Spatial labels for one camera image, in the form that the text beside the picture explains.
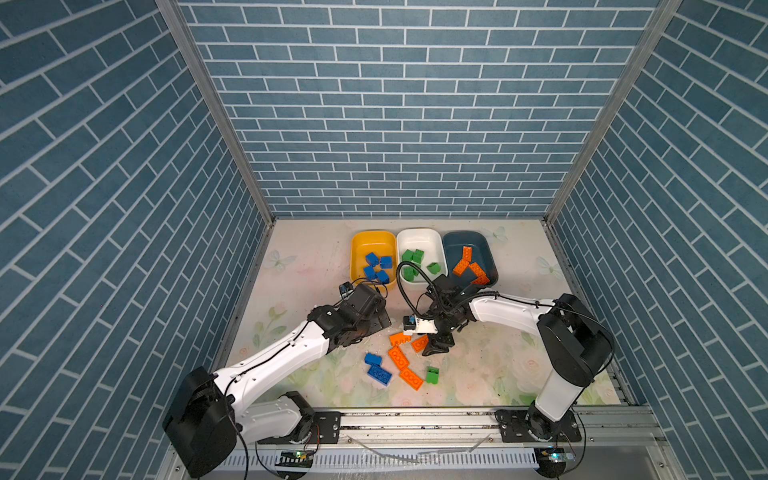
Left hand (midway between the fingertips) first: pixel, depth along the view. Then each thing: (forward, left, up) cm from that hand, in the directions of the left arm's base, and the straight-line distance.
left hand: (378, 323), depth 82 cm
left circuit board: (-29, +20, -13) cm, 38 cm away
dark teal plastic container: (+30, -37, -8) cm, 48 cm away
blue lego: (+28, +3, -7) cm, 29 cm away
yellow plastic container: (+36, -1, -8) cm, 37 cm away
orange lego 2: (-2, -6, -7) cm, 9 cm away
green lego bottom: (-11, -15, -9) cm, 21 cm away
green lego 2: (+24, -19, -7) cm, 31 cm away
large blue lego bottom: (-11, 0, -10) cm, 15 cm away
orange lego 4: (-7, -6, -9) cm, 12 cm away
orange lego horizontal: (+20, -35, -8) cm, 41 cm away
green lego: (+29, -10, -6) cm, 31 cm away
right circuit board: (-31, -43, -11) cm, 54 cm away
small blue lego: (-7, +2, -9) cm, 11 cm away
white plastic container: (+36, -19, -7) cm, 41 cm away
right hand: (-1, -12, -8) cm, 15 cm away
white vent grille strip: (-30, -4, -11) cm, 32 cm away
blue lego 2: (+27, -2, -8) cm, 29 cm away
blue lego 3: (+21, -1, -9) cm, 23 cm away
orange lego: (+25, -28, -8) cm, 38 cm away
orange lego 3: (-2, -13, -9) cm, 16 cm away
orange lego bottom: (-11, -8, -10) cm, 16 cm away
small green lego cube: (+29, -13, -6) cm, 32 cm away
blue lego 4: (+22, +4, -8) cm, 24 cm away
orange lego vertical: (+31, -32, -8) cm, 45 cm away
